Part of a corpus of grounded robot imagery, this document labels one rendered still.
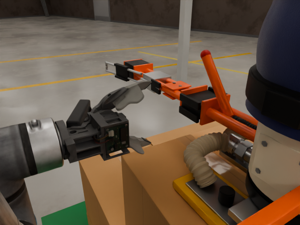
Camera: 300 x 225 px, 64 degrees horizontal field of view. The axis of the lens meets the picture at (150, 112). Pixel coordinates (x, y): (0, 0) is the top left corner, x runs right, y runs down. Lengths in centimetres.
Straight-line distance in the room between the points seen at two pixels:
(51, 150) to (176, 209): 25
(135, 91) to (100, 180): 75
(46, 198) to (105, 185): 89
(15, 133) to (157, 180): 30
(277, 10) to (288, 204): 23
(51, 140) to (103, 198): 70
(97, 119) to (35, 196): 161
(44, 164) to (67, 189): 156
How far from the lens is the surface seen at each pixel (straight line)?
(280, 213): 33
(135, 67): 82
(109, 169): 122
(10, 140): 42
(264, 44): 36
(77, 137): 43
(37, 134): 42
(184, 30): 363
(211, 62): 55
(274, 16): 35
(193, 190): 50
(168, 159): 61
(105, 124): 42
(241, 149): 53
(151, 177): 56
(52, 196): 197
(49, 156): 42
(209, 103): 54
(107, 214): 103
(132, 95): 47
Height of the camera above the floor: 131
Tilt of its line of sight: 26 degrees down
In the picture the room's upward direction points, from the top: straight up
